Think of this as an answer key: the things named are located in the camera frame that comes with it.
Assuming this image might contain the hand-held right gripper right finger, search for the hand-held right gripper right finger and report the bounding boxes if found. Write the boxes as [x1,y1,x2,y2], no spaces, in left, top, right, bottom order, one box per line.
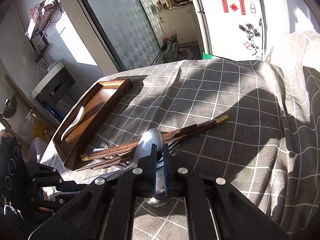
[163,151,290,240]

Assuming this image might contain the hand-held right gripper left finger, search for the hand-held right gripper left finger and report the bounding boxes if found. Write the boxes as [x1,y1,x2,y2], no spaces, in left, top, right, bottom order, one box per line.
[29,151,157,240]

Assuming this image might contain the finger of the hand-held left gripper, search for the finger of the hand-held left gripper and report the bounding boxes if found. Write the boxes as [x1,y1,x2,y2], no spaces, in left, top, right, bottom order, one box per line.
[37,191,81,211]
[26,161,87,192]

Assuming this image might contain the small metal spoon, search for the small metal spoon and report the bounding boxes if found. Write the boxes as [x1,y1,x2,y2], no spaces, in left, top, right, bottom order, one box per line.
[145,162,169,207]

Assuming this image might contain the metal fork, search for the metal fork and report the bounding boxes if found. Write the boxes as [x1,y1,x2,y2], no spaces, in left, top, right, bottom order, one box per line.
[160,141,182,168]

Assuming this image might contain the dark wooden tray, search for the dark wooden tray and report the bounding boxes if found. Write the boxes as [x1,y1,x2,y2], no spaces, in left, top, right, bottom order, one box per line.
[52,78,133,171]

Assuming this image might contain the yellow bag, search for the yellow bag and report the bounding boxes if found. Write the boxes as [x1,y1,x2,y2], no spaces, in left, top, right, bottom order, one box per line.
[34,123,49,137]

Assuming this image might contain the white ceramic spoon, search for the white ceramic spoon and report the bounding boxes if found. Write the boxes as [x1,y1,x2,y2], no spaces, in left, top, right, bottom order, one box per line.
[61,106,85,141]

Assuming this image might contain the dark round object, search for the dark round object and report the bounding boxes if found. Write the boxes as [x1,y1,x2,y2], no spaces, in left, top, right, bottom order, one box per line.
[0,97,18,120]

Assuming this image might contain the blue plastic item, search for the blue plastic item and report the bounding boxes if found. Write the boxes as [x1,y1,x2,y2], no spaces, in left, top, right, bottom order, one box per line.
[45,105,64,122]

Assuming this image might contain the grey side cabinet white top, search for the grey side cabinet white top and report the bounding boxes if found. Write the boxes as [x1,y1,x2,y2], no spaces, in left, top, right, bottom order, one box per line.
[32,60,76,107]

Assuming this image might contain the grey checked tablecloth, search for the grey checked tablecloth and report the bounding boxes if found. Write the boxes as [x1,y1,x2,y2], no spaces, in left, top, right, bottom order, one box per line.
[40,58,320,240]

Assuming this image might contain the plastic bags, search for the plastic bags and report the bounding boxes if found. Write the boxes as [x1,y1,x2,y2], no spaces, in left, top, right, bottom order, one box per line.
[161,31,179,60]

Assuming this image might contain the patterned glass sliding door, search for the patterned glass sliding door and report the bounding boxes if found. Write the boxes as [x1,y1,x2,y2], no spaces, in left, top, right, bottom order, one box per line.
[70,0,165,72]

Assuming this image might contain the white kitchen cabinet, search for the white kitchen cabinet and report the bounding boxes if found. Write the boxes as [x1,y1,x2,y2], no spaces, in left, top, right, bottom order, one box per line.
[157,4,200,47]

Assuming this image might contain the white refrigerator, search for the white refrigerator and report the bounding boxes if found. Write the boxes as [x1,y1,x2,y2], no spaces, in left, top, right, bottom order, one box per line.
[185,0,269,61]

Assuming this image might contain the group of condiment bottles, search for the group of condiment bottles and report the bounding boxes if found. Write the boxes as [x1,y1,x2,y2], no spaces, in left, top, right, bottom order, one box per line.
[155,0,175,12]

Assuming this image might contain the group of picture magnets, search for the group of picture magnets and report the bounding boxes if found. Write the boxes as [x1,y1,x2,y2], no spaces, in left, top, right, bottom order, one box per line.
[238,22,263,55]

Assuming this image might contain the black wire wall rack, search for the black wire wall rack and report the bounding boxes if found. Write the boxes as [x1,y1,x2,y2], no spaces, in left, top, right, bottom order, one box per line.
[25,0,62,53]

